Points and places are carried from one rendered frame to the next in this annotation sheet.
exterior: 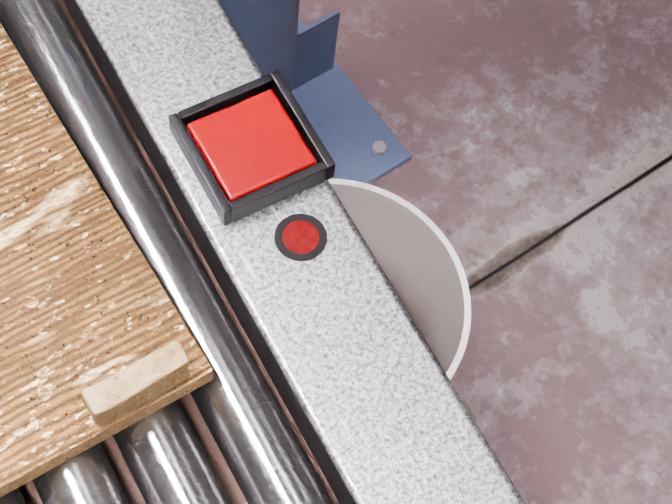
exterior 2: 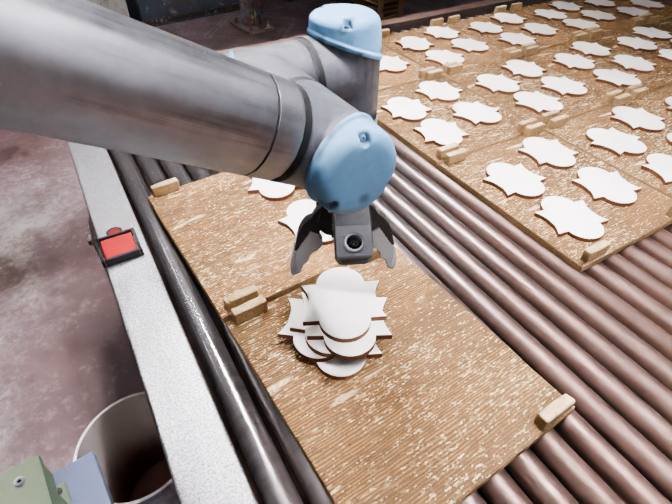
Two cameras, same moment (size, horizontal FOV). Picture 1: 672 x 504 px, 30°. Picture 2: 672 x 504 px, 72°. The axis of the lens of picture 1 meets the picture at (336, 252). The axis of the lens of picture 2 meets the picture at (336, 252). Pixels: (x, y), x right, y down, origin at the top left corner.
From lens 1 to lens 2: 115 cm
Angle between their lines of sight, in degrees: 73
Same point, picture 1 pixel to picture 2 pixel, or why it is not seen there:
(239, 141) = (122, 244)
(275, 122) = (108, 250)
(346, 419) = (118, 199)
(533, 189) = not seen: outside the picture
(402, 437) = (105, 197)
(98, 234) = (170, 219)
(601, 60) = not seen: outside the picture
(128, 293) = (164, 208)
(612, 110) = not seen: outside the picture
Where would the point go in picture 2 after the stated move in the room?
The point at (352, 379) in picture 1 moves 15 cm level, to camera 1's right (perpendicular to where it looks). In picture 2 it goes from (113, 205) to (50, 200)
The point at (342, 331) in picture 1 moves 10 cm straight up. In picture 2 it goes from (111, 214) to (95, 174)
